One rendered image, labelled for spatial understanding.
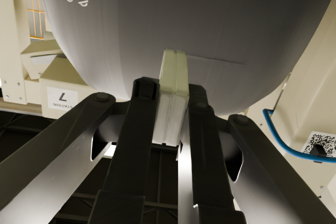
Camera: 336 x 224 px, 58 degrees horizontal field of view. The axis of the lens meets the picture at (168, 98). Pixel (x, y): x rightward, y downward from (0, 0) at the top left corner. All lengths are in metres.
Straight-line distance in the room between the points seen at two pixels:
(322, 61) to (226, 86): 0.30
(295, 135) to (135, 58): 0.42
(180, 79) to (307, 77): 0.50
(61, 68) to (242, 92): 0.71
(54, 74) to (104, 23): 0.66
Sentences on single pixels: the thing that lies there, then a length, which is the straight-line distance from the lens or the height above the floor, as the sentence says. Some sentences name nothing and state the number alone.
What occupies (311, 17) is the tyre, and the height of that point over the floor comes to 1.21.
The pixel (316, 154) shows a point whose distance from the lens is 0.67.
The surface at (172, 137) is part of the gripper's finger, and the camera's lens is 0.15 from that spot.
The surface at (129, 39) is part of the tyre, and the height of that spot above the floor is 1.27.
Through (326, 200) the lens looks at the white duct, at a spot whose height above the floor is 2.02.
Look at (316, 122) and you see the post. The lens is 0.64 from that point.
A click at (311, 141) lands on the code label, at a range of 0.67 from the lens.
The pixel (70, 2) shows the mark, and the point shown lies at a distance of 0.31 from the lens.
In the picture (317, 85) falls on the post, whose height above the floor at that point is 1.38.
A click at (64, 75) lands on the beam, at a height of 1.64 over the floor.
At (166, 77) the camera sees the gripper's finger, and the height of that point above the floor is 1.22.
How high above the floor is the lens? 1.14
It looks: 34 degrees up
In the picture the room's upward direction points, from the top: 169 degrees counter-clockwise
